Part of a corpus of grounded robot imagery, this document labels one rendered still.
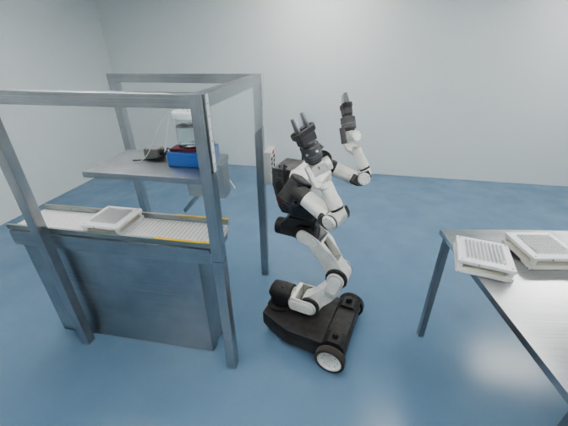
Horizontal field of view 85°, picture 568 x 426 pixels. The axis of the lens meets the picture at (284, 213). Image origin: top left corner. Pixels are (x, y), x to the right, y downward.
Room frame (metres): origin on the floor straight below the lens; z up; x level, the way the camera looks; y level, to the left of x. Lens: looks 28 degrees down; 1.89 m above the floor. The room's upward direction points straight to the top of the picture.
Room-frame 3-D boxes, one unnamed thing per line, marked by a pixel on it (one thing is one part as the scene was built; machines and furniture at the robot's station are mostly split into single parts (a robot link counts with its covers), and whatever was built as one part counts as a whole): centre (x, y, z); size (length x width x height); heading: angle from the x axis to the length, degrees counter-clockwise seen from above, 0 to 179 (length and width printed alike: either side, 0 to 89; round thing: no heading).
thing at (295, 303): (1.68, -0.16, 0.28); 0.21 x 0.20 x 0.13; 65
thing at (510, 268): (1.29, -1.02, 0.95); 0.25 x 0.24 x 0.02; 156
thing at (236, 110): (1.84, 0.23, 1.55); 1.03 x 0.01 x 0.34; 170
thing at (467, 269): (1.29, -1.02, 0.90); 0.24 x 0.24 x 0.02; 66
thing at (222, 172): (1.68, 0.44, 1.22); 0.22 x 0.11 x 0.20; 80
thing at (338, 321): (1.67, -0.18, 0.19); 0.64 x 0.52 x 0.33; 65
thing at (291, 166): (1.70, -0.11, 1.15); 0.34 x 0.30 x 0.36; 155
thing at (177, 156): (1.60, 0.47, 1.39); 0.21 x 0.20 x 0.09; 170
